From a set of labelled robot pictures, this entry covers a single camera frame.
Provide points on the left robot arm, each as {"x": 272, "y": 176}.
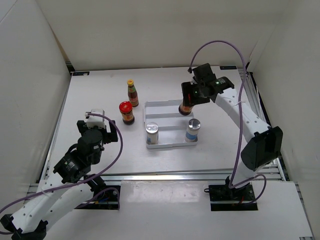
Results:
{"x": 70, "y": 186}

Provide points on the right black corner label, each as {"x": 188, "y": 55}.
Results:
{"x": 228, "y": 67}

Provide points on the left tall sauce bottle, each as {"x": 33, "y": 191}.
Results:
{"x": 132, "y": 93}

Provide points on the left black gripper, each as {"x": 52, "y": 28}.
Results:
{"x": 109, "y": 136}

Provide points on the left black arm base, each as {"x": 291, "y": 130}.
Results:
{"x": 104, "y": 196}

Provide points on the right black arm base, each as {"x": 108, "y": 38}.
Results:
{"x": 225, "y": 199}

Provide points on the red-lid sauce jar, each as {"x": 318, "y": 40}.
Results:
{"x": 126, "y": 110}
{"x": 185, "y": 109}

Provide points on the aluminium frame rail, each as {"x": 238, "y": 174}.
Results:
{"x": 272, "y": 172}

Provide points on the left black corner label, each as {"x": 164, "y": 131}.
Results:
{"x": 81, "y": 73}

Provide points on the white silver-cap shaker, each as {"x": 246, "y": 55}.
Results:
{"x": 152, "y": 133}
{"x": 192, "y": 130}

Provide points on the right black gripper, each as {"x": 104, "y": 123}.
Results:
{"x": 187, "y": 88}

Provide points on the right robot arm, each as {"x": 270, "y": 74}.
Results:
{"x": 263, "y": 142}

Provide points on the black corner label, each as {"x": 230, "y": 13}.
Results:
{"x": 81, "y": 73}
{"x": 228, "y": 67}

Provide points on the white divided organizer tray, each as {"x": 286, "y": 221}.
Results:
{"x": 172, "y": 126}

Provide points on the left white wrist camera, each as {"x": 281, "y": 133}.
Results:
{"x": 95, "y": 121}

